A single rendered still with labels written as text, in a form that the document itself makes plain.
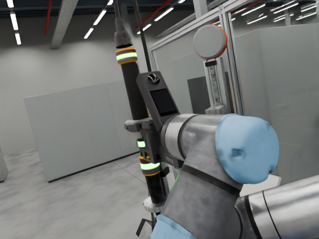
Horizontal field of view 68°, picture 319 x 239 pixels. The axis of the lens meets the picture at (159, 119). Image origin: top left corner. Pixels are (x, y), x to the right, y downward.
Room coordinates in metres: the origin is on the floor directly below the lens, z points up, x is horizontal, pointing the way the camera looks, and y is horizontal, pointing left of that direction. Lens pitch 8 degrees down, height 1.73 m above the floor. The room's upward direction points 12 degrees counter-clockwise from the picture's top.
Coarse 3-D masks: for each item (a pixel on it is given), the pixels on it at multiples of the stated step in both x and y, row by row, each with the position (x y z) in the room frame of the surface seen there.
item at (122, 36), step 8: (120, 24) 0.52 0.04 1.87; (120, 32) 0.52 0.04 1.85; (128, 32) 0.53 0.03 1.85; (120, 40) 0.51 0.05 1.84; (128, 40) 0.52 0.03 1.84; (152, 176) 0.51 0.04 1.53; (152, 184) 0.51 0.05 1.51; (160, 184) 0.52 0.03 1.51; (152, 192) 0.52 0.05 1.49; (160, 192) 0.52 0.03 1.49; (152, 200) 0.52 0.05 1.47; (160, 200) 0.52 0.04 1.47
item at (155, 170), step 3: (159, 165) 0.53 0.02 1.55; (153, 168) 0.51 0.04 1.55; (156, 168) 0.51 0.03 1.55; (159, 168) 0.52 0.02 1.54; (144, 171) 0.52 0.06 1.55; (147, 171) 0.51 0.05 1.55; (150, 171) 0.51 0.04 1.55; (153, 171) 0.51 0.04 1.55; (156, 171) 0.51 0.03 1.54; (144, 174) 0.52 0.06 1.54; (147, 174) 0.51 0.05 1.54; (150, 174) 0.51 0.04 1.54
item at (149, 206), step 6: (162, 162) 0.55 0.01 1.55; (162, 168) 0.55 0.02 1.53; (168, 168) 0.56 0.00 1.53; (162, 174) 0.54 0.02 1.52; (162, 180) 0.54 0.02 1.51; (162, 186) 0.54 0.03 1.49; (168, 186) 0.55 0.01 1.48; (168, 192) 0.55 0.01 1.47; (144, 204) 0.52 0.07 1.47; (150, 204) 0.52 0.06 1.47; (156, 204) 0.51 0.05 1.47; (162, 204) 0.51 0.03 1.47; (150, 210) 0.50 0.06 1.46; (156, 210) 0.50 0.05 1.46
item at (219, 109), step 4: (216, 104) 1.11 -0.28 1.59; (220, 104) 1.10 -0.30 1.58; (208, 108) 1.09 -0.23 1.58; (212, 108) 1.06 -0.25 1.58; (216, 108) 1.04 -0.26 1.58; (220, 108) 1.02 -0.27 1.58; (224, 108) 1.08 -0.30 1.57; (208, 112) 1.04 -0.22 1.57; (212, 112) 1.03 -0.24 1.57; (216, 112) 1.03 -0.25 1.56; (220, 112) 1.02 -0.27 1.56; (224, 112) 1.06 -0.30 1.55
